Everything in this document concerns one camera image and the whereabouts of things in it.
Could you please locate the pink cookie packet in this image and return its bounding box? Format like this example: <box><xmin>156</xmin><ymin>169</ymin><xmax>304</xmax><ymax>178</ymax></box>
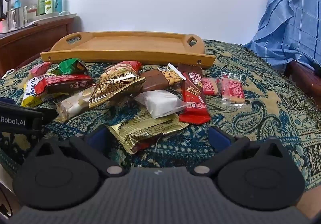
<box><xmin>26</xmin><ymin>62</ymin><xmax>51</xmax><ymax>80</ymax></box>

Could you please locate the yellow snack bag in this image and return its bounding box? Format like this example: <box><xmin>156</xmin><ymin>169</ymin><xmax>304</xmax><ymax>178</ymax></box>
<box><xmin>21</xmin><ymin>75</ymin><xmax>67</xmax><ymax>107</ymax></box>

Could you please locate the nougat nut candy packet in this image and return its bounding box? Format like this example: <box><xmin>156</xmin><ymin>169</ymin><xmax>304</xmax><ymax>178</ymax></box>
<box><xmin>56</xmin><ymin>86</ymin><xmax>95</xmax><ymax>122</ymax></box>

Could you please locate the gold red peanut bag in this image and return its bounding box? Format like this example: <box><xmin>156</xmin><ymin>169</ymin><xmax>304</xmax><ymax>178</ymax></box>
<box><xmin>88</xmin><ymin>61</ymin><xmax>146</xmax><ymax>108</ymax></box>

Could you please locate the blue checked cloth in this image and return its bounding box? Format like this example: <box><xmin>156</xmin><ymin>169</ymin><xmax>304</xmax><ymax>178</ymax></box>
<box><xmin>245</xmin><ymin>0</ymin><xmax>320</xmax><ymax>70</ymax></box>

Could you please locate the red clear cracker packet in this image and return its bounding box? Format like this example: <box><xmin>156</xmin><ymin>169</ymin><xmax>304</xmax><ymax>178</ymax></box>
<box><xmin>219</xmin><ymin>72</ymin><xmax>245</xmax><ymax>107</ymax></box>

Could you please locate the white plastic tray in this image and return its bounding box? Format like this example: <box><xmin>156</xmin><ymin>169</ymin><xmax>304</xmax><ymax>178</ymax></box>
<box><xmin>26</xmin><ymin>11</ymin><xmax>77</xmax><ymax>26</ymax></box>

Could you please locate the brown almond chocolate packet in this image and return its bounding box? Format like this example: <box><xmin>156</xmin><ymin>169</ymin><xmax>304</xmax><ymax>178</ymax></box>
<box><xmin>140</xmin><ymin>63</ymin><xmax>186</xmax><ymax>92</ymax></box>

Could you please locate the lime green spray bottle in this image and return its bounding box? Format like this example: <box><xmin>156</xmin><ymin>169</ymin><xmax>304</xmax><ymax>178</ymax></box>
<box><xmin>45</xmin><ymin>0</ymin><xmax>53</xmax><ymax>14</ymax></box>

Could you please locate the red wafer bar wrapper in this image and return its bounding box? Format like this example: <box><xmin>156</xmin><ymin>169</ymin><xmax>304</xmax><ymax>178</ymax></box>
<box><xmin>34</xmin><ymin>74</ymin><xmax>95</xmax><ymax>95</ymax></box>

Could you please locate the gold foil snack packet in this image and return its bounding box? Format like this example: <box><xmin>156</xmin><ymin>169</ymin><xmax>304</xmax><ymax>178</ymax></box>
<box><xmin>107</xmin><ymin>113</ymin><xmax>189</xmax><ymax>155</ymax></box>

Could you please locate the pale green bottle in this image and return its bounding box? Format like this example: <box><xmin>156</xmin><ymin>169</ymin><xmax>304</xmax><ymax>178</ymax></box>
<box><xmin>38</xmin><ymin>0</ymin><xmax>46</xmax><ymax>16</ymax></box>

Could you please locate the wooden serving tray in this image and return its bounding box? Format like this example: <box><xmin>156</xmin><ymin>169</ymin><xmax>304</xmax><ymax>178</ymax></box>
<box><xmin>41</xmin><ymin>31</ymin><xmax>215</xmax><ymax>68</ymax></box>

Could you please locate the green foil snack packet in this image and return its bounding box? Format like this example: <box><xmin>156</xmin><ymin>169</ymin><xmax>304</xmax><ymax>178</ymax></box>
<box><xmin>46</xmin><ymin>58</ymin><xmax>88</xmax><ymax>76</ymax></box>

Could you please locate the clear white cake packet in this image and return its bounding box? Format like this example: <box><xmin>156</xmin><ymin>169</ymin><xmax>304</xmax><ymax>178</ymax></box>
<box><xmin>134</xmin><ymin>90</ymin><xmax>189</xmax><ymax>119</ymax></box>

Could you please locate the person right hand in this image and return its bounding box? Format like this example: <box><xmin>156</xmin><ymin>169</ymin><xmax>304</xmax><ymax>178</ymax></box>
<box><xmin>297</xmin><ymin>185</ymin><xmax>321</xmax><ymax>219</ymax></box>

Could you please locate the glass jar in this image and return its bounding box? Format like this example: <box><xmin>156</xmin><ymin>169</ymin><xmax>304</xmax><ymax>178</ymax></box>
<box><xmin>24</xmin><ymin>4</ymin><xmax>38</xmax><ymax>23</ymax></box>

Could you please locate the steel mug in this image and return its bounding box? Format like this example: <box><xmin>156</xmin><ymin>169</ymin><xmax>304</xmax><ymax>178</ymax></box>
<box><xmin>6</xmin><ymin>6</ymin><xmax>27</xmax><ymax>31</ymax></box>

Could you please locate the paisley patterned table cloth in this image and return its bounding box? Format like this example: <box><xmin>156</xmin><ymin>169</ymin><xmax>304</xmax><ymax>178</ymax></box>
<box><xmin>1</xmin><ymin>40</ymin><xmax>320</xmax><ymax>190</ymax></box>

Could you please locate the red chocolate bar long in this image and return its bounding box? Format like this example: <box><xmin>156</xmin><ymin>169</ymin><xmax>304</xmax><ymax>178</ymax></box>
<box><xmin>178</xmin><ymin>63</ymin><xmax>211</xmax><ymax>124</ymax></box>

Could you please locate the dark wooden cabinet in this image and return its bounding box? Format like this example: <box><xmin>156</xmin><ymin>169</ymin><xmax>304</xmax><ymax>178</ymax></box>
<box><xmin>1</xmin><ymin>18</ymin><xmax>73</xmax><ymax>76</ymax></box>

